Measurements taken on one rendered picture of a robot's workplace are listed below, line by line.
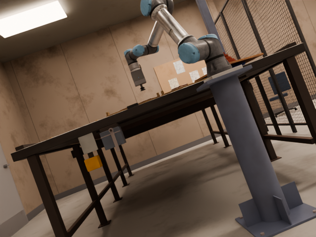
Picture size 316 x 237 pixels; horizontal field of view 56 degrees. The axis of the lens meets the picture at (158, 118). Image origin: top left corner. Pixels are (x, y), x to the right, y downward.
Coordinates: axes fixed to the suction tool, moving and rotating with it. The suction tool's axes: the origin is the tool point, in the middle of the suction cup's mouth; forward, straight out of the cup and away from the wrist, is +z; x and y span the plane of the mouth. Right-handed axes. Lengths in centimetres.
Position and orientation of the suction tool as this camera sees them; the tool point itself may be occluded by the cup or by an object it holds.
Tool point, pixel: (143, 90)
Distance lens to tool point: 219.8
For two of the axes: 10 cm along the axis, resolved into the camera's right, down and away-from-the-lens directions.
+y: -9.3, 3.5, -1.0
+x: 0.8, -0.6, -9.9
